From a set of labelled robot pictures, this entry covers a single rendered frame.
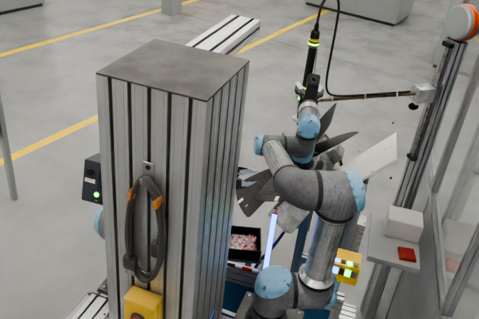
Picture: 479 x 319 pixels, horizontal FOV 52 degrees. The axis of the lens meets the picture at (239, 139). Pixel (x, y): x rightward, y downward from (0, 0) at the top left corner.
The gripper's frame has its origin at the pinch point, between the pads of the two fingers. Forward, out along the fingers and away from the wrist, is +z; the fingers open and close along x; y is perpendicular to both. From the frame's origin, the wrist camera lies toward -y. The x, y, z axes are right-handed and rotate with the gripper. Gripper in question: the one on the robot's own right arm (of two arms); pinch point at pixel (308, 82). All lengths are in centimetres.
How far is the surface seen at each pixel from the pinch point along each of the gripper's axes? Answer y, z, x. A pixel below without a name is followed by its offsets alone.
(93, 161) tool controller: 41, -17, -85
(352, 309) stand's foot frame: 158, 31, 54
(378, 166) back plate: 37, 4, 37
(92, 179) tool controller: 48, -20, -85
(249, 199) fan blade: 69, 9, -18
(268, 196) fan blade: 49, -14, -10
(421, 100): 14, 30, 55
